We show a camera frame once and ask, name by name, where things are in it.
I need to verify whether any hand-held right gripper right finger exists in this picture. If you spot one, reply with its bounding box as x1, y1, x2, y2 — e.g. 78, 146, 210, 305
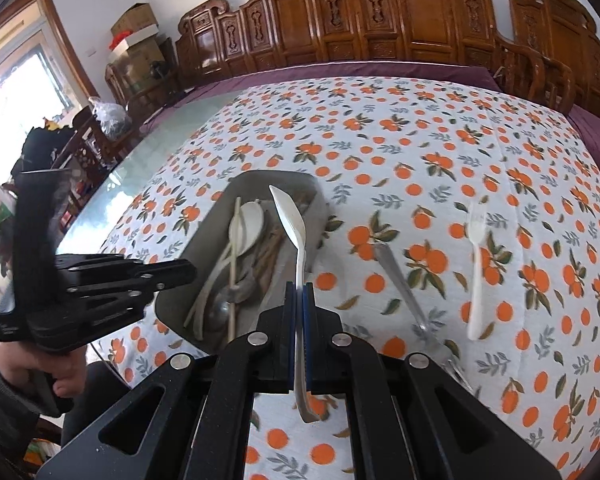
303, 283, 562, 480

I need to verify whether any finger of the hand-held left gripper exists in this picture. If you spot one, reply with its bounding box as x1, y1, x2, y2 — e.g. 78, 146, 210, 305
66, 281, 167, 324
55, 254, 199, 289

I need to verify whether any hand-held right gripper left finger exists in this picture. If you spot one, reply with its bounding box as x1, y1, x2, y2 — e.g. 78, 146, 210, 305
35, 282, 299, 480

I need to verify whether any grey metal tray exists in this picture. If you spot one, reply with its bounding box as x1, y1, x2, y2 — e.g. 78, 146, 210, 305
156, 170, 331, 356

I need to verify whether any brown wooden chopstick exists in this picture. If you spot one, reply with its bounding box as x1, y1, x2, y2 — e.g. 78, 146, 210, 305
254, 225, 287, 283
257, 240, 288, 308

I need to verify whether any white plastic spoon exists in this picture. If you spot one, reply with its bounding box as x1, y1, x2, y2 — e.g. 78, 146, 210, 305
185, 201, 267, 328
268, 185, 317, 425

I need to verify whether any person's left forearm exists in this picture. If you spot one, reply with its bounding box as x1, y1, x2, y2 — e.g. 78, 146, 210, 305
0, 339, 47, 463

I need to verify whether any person's left hand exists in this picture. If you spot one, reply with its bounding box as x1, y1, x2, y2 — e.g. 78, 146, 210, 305
0, 342, 89, 414

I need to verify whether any person's dark trouser leg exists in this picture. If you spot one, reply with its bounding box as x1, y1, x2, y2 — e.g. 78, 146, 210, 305
60, 360, 139, 444

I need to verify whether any metal fork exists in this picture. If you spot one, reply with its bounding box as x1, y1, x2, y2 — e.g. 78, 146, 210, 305
374, 241, 467, 391

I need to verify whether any clear plastic bag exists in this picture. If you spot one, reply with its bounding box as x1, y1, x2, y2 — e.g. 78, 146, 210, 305
88, 96, 134, 142

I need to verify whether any white plastic fork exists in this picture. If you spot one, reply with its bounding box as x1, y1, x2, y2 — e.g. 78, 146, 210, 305
464, 201, 492, 342

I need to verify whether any carved wooden armchair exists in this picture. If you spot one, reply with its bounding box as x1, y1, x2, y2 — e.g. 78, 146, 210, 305
494, 0, 600, 117
104, 57, 182, 113

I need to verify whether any large brown cardboard box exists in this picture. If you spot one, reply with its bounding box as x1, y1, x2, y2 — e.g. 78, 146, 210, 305
124, 39, 167, 73

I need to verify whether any white box with red print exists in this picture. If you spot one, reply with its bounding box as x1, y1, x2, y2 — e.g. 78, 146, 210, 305
108, 25, 160, 54

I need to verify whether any orange print tablecloth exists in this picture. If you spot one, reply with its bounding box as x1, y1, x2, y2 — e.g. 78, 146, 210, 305
97, 76, 600, 480

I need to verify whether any purple bench cushion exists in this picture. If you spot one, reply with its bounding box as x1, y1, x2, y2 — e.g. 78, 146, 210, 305
145, 61, 502, 127

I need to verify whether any carved wooden bench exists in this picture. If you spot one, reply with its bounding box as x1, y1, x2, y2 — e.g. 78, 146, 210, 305
175, 0, 502, 82

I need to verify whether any purple armchair cushion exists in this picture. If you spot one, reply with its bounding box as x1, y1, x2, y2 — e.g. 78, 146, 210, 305
566, 104, 600, 188

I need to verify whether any thin gripper cable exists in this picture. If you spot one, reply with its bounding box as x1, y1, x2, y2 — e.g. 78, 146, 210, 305
89, 339, 127, 377

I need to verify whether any wooden frame window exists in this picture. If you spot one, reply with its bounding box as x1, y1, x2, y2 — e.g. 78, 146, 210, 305
0, 0, 102, 173

